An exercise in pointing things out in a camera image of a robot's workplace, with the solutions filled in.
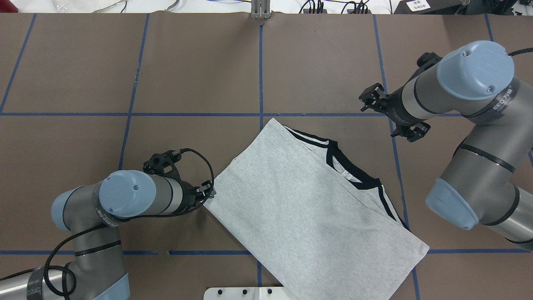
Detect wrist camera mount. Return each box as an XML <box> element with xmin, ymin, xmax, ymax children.
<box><xmin>142</xmin><ymin>150</ymin><xmax>182</xmax><ymax>177</ymax></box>
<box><xmin>416</xmin><ymin>52</ymin><xmax>442</xmax><ymax>71</ymax></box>

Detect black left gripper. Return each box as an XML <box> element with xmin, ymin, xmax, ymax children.
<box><xmin>179</xmin><ymin>181</ymin><xmax>216</xmax><ymax>211</ymax></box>

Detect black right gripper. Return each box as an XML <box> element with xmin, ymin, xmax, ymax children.
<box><xmin>359</xmin><ymin>83</ymin><xmax>431</xmax><ymax>143</ymax></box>

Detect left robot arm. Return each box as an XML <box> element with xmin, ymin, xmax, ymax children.
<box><xmin>1</xmin><ymin>170</ymin><xmax>215</xmax><ymax>300</ymax></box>

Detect black labelled box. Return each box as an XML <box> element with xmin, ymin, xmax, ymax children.
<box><xmin>393</xmin><ymin>0</ymin><xmax>470</xmax><ymax>15</ymax></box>

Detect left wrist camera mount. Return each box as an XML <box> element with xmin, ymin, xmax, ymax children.
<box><xmin>142</xmin><ymin>150</ymin><xmax>182</xmax><ymax>177</ymax></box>

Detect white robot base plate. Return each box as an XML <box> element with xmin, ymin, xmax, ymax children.
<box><xmin>203</xmin><ymin>287</ymin><xmax>293</xmax><ymax>300</ymax></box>

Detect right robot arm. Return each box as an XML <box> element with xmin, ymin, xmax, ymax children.
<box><xmin>359</xmin><ymin>40</ymin><xmax>533</xmax><ymax>251</ymax></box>

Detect grey aluminium frame post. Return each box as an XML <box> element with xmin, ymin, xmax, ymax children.
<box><xmin>250</xmin><ymin>0</ymin><xmax>271</xmax><ymax>19</ymax></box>

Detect grey cartoon print t-shirt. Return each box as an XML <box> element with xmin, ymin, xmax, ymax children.
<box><xmin>206</xmin><ymin>118</ymin><xmax>429</xmax><ymax>300</ymax></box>

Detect black power strip cables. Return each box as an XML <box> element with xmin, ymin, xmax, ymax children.
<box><xmin>300</xmin><ymin>0</ymin><xmax>372</xmax><ymax>15</ymax></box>

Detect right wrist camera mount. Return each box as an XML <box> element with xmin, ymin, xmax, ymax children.
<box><xmin>416</xmin><ymin>52</ymin><xmax>442</xmax><ymax>71</ymax></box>

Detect clear plastic bag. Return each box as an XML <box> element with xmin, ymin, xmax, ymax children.
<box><xmin>51</xmin><ymin>0</ymin><xmax>128</xmax><ymax>13</ymax></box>

